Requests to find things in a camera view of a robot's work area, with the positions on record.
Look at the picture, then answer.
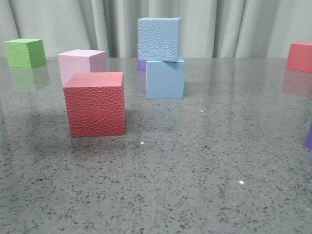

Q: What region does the light blue block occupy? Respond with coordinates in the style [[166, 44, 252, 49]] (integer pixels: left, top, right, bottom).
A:
[[146, 57, 185, 99]]

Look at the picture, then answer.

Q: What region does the blue textured block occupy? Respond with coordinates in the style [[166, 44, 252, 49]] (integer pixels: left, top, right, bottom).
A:
[[137, 18, 182, 62]]

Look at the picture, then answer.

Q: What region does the purple block at back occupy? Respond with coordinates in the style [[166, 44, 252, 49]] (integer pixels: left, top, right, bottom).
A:
[[136, 43, 147, 73]]

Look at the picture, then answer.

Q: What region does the large red textured block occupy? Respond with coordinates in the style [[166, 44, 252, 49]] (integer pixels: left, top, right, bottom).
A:
[[63, 72, 125, 137]]

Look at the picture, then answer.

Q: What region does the pink block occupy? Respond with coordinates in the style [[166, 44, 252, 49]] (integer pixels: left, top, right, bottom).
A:
[[58, 49, 107, 86]]

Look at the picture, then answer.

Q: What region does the grey-green curtain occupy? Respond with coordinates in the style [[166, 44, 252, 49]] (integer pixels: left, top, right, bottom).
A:
[[0, 0, 312, 58]]

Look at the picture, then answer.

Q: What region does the green block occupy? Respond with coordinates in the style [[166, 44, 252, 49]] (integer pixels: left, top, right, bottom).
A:
[[4, 39, 46, 68]]

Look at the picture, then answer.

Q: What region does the purple block at edge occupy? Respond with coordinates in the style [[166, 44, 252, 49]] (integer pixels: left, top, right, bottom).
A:
[[305, 124, 312, 149]]

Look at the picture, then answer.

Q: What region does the red block at right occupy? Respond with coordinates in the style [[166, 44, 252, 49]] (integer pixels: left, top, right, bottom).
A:
[[286, 41, 312, 73]]

